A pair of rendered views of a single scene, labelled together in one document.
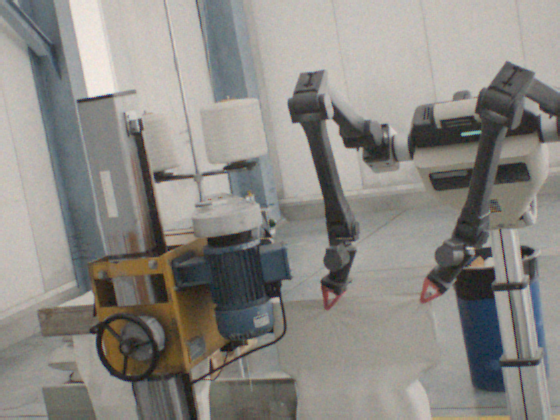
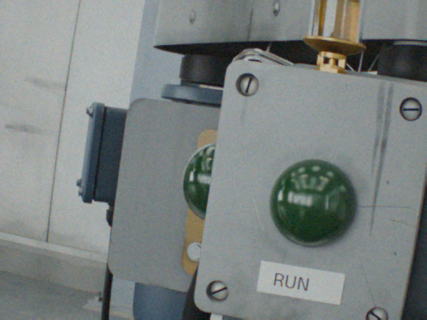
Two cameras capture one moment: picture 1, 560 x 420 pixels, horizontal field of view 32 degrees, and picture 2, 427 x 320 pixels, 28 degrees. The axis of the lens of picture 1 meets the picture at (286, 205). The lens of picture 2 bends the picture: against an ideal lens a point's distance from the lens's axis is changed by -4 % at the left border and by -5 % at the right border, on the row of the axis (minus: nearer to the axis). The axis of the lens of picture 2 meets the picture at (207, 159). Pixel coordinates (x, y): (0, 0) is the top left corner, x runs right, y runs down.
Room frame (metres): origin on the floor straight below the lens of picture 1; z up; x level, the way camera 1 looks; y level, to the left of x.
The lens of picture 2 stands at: (3.36, -0.01, 1.31)
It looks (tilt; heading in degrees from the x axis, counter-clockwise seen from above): 3 degrees down; 170
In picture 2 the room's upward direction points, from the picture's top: 8 degrees clockwise
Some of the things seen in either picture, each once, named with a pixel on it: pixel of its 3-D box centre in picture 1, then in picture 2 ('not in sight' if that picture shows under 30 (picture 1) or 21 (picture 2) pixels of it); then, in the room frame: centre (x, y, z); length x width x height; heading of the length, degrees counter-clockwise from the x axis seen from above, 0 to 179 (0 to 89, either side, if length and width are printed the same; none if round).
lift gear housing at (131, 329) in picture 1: (141, 337); not in sight; (2.46, 0.42, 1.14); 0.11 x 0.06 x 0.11; 65
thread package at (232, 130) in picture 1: (233, 131); not in sight; (2.65, 0.11, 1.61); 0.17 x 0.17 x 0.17
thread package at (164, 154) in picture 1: (151, 142); not in sight; (2.76, 0.34, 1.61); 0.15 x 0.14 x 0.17; 65
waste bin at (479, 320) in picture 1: (501, 317); not in sight; (4.87, -0.98, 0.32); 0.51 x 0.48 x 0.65; 155
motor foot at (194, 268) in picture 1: (200, 269); not in sight; (2.51, 0.25, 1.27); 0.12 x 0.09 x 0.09; 155
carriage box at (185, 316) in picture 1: (167, 300); not in sight; (2.64, 0.36, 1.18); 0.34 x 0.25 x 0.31; 155
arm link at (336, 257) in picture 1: (340, 245); not in sight; (2.69, -0.13, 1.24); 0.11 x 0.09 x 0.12; 154
